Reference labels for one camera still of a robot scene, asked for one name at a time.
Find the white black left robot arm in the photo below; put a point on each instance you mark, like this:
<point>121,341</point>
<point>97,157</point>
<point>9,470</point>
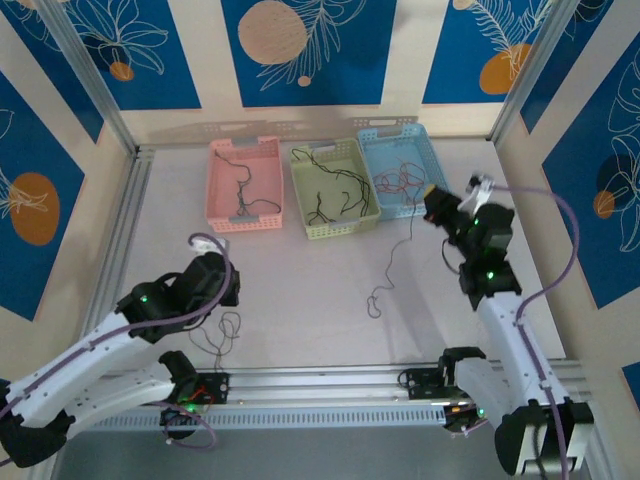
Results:
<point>75,360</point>

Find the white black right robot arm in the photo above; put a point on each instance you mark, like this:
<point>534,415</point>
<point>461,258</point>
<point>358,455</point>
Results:
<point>510,340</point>

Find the blue perforated plastic basket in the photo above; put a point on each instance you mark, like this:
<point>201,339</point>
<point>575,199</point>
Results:
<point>385,145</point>

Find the small circuit board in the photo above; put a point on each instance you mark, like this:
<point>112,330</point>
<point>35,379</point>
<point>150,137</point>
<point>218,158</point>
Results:
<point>180,414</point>
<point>465,417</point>

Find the pink perforated plastic basket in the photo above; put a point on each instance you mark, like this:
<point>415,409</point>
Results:
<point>265,170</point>

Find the green perforated plastic basket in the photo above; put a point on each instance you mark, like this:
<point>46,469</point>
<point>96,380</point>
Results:
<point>305,190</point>

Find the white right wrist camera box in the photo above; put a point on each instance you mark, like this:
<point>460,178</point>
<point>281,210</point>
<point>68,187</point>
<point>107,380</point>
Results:
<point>477,192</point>

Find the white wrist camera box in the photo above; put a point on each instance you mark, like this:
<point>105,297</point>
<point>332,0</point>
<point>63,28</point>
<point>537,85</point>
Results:
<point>477,192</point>
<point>207,245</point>

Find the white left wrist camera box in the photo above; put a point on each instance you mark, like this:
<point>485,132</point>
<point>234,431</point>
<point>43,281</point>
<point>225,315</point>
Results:
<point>207,245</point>

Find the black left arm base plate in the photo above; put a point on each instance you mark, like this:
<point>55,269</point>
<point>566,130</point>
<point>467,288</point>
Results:
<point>215,387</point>

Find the blue floral wall panel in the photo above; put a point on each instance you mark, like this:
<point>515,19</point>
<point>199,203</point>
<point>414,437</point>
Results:
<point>450,60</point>
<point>60,95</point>
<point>45,160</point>
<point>350,75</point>
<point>580,55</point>
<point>165,60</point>
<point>575,200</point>

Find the aluminium mounting rail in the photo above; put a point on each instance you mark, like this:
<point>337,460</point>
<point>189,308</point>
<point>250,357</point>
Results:
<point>310,385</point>

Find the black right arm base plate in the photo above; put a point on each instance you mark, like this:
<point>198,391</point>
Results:
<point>420,382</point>

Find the aluminium frame post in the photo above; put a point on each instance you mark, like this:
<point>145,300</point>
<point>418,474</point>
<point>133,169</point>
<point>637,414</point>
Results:
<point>530,65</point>
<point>82,65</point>

